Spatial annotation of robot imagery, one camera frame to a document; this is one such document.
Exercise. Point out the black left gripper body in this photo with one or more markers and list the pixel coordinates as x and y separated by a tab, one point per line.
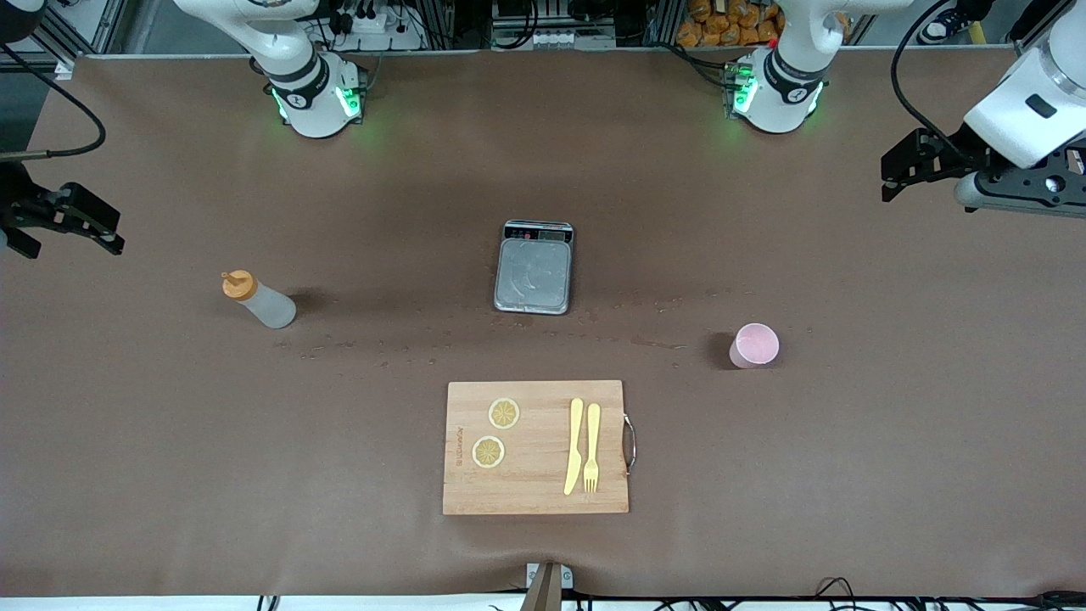
951	156

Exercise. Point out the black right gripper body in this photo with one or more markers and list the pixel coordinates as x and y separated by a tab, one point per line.
19	202

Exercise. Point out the clear sauce bottle orange cap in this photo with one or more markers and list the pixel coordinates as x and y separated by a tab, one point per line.
267	307

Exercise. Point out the pink plastic cup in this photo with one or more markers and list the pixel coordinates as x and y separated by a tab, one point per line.
755	346

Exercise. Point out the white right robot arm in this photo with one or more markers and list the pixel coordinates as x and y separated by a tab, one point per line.
310	102

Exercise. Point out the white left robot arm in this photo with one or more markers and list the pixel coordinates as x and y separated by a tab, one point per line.
785	93

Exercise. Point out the orange snack bags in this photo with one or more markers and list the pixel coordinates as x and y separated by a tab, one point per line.
721	21

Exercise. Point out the brown table cover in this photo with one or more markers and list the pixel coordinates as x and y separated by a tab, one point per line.
254	467

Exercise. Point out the white power strip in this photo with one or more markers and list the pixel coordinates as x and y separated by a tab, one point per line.
373	25

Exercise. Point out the silver digital kitchen scale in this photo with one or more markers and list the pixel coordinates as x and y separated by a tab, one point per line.
533	276

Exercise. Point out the yellow plastic fork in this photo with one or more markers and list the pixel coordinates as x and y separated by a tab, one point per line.
592	433

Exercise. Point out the yellow plastic knife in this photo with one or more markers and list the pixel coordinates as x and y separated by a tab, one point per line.
574	450

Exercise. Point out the dried lemon slice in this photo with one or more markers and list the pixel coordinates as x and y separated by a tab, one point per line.
504	413
488	451

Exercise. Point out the wooden cutting board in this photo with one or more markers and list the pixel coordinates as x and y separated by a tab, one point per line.
534	484

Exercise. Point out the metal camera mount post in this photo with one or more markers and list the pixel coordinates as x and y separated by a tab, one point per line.
547	590

